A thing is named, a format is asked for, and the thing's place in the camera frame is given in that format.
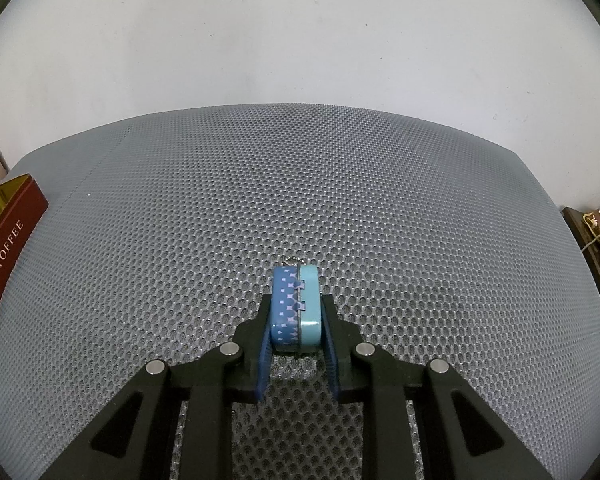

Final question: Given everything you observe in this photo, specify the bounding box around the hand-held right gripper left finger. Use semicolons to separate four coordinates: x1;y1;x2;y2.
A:
40;292;273;480

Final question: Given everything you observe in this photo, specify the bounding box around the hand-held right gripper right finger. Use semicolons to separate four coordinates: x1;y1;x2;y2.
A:
320;294;551;480

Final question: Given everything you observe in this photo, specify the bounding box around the red tin box gold interior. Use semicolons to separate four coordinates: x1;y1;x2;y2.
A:
0;173;50;369

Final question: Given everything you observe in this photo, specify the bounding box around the small blue dotted tin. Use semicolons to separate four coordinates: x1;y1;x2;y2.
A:
270;256;325;356

